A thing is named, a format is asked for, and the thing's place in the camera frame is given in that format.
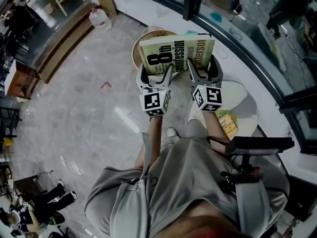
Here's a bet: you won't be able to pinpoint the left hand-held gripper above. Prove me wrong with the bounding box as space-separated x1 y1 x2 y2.
136 63 173 118

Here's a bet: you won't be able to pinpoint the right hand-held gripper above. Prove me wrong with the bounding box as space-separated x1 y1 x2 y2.
186 57 223 113

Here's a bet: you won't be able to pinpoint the white petal-shaped chair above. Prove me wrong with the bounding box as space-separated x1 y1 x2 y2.
187 79 260 138

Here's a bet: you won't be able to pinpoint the pale green black-print book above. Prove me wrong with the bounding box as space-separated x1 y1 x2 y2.
137 33 215 75

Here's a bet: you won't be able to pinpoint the yellow book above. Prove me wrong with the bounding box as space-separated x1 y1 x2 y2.
217 113 239 137

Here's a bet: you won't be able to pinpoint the person's left forearm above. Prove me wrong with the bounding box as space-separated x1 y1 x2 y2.
135 115 164 170

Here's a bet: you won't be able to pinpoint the person's right forearm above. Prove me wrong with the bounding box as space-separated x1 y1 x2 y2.
203 110 231 153

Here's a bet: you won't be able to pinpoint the round beige basket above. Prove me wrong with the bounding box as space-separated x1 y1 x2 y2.
131 25 189 83

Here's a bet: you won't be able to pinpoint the large clear water jug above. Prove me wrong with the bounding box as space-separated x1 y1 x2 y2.
88 7 112 31

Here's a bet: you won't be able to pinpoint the black monitor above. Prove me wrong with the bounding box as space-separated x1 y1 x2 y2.
225 136 295 156

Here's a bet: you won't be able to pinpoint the wooden steps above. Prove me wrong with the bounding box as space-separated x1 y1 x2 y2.
24 6 96 84

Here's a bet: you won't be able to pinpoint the person's grey shirt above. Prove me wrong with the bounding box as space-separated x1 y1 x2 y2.
84 132 290 238

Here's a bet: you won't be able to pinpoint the small wooden stool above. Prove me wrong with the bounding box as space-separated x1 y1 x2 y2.
43 3 55 16

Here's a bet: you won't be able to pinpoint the brown wooden cabinet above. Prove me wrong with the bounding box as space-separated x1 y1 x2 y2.
3 58 42 100

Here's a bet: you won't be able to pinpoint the small brown table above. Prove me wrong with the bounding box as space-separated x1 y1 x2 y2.
14 174 48 195

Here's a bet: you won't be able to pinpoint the thin wire loop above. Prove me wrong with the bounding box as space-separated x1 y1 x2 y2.
214 45 228 59

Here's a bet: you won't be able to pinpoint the black window frame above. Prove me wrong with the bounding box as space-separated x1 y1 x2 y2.
133 0 317 156

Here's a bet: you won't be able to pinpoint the person's grey harness strap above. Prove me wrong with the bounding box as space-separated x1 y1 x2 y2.
235 181 269 238
110 179 149 238

